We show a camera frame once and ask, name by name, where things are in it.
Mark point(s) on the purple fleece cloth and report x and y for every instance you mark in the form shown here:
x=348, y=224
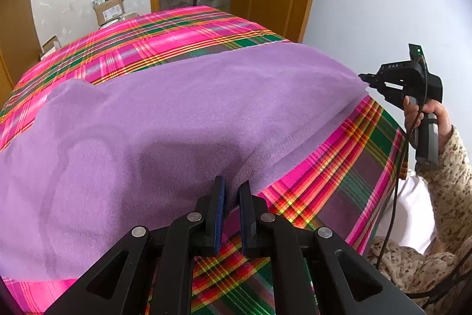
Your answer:
x=166, y=123

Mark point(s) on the person's right hand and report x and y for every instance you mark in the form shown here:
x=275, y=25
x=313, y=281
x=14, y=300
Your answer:
x=442, y=123

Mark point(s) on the person's white pants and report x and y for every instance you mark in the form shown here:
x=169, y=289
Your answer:
x=409, y=219

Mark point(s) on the pink green plaid bedspread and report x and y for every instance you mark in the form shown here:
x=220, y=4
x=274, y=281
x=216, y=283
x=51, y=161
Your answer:
x=155, y=38

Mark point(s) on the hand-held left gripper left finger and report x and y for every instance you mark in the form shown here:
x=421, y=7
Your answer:
x=220, y=215

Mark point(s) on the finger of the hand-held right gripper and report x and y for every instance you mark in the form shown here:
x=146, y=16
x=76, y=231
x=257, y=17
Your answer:
x=372, y=80

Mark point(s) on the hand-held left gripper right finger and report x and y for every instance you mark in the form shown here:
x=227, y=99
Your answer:
x=245, y=219

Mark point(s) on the labelled cardboard box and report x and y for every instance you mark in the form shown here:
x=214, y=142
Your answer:
x=110, y=10

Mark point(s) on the person's right forearm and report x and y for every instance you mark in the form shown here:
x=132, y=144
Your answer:
x=453, y=182

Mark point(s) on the small white box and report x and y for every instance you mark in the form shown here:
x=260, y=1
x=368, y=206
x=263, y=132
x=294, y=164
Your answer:
x=51, y=47

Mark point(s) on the person's floral jacket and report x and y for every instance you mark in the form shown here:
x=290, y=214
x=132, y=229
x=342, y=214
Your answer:
x=413, y=270

